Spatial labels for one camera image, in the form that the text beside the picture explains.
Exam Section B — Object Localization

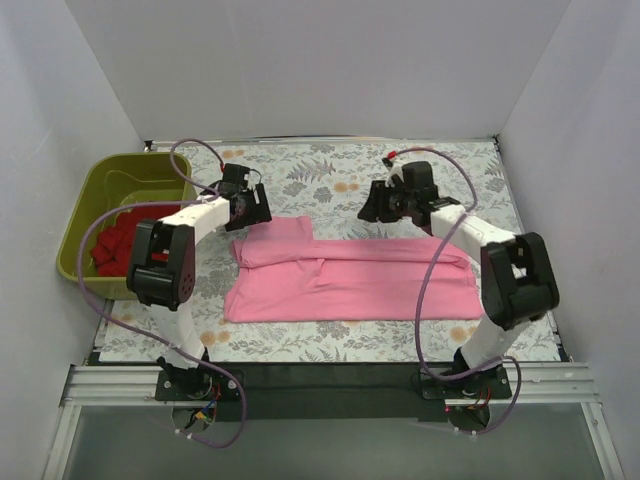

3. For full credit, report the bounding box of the pink t-shirt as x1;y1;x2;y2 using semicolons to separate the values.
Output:
224;216;483;323

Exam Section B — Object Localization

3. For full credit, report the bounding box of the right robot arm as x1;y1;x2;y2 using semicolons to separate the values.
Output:
358;155;560;398

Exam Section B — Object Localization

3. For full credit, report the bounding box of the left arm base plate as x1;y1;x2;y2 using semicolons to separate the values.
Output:
154;369;243;401

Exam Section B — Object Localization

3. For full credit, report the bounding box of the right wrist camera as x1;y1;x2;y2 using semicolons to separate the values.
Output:
382;156;405;188

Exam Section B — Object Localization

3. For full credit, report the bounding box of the green plastic bin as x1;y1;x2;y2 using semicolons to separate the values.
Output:
57;152;196;282

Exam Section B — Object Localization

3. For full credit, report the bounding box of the floral patterned table mat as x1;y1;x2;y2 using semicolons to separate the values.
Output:
99;141;559;364

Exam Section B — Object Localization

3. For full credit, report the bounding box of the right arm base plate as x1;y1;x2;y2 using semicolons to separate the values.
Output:
410;367;512;401

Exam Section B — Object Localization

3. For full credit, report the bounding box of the aluminium mounting rail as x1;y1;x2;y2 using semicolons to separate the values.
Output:
62;362;600;406

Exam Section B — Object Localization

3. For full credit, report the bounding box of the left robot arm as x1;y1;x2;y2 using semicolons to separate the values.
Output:
126;164;271;400

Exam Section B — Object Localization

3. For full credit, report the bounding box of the red t-shirt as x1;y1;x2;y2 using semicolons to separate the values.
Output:
90;206;179;277

